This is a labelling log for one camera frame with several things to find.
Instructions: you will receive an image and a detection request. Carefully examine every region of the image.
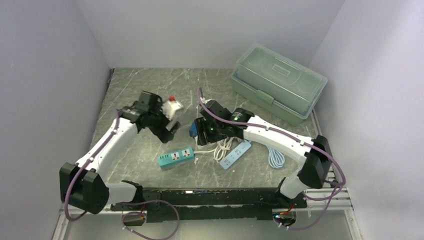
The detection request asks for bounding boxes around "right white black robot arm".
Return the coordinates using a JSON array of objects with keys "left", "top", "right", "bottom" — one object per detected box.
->
[{"left": 195, "top": 99, "right": 332, "bottom": 208}]

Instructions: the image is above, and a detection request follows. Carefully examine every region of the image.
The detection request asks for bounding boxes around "blue cube adapter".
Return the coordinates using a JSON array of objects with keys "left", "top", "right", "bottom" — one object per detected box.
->
[{"left": 188, "top": 121, "right": 198, "bottom": 138}]

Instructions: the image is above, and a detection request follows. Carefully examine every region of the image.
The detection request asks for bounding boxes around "light blue power strip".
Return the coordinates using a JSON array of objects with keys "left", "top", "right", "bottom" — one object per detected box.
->
[{"left": 219, "top": 139, "right": 286, "bottom": 171}]

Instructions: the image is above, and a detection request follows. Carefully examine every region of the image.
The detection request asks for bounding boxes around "purple cable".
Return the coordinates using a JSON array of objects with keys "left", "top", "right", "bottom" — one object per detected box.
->
[
  {"left": 197, "top": 87, "right": 347, "bottom": 232},
  {"left": 63, "top": 109, "right": 181, "bottom": 240}
]

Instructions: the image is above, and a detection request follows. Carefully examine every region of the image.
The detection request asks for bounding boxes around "green plastic toolbox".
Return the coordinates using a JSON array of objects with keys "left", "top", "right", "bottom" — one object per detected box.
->
[{"left": 230, "top": 43, "right": 328, "bottom": 126}]

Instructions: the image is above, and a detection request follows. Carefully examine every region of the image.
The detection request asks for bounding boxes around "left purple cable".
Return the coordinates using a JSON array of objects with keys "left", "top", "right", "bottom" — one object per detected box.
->
[{"left": 63, "top": 109, "right": 181, "bottom": 240}]

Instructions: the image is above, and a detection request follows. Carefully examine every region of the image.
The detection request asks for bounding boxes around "white cube socket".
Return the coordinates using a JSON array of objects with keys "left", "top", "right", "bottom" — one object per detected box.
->
[{"left": 165, "top": 119, "right": 178, "bottom": 132}]

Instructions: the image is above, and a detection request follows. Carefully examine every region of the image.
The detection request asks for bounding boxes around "black base frame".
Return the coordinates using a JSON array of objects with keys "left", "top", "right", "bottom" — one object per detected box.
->
[{"left": 110, "top": 187, "right": 308, "bottom": 223}]

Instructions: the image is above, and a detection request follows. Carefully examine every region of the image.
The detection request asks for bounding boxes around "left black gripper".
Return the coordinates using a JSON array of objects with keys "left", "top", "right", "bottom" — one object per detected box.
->
[{"left": 148, "top": 102, "right": 181, "bottom": 143}]

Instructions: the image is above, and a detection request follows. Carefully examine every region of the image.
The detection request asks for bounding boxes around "teal power strip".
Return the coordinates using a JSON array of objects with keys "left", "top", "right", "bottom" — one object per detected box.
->
[{"left": 157, "top": 137, "right": 234, "bottom": 171}]

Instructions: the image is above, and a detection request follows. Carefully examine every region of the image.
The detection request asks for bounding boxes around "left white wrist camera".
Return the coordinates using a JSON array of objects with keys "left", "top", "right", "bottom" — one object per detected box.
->
[{"left": 161, "top": 95, "right": 184, "bottom": 122}]

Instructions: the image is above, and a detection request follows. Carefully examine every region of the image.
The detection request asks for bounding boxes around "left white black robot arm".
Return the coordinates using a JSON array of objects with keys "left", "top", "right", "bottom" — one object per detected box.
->
[{"left": 59, "top": 91, "right": 184, "bottom": 216}]

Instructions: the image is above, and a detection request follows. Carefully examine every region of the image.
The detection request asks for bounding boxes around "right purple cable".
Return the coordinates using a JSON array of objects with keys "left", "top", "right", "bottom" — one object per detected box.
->
[{"left": 197, "top": 87, "right": 347, "bottom": 232}]

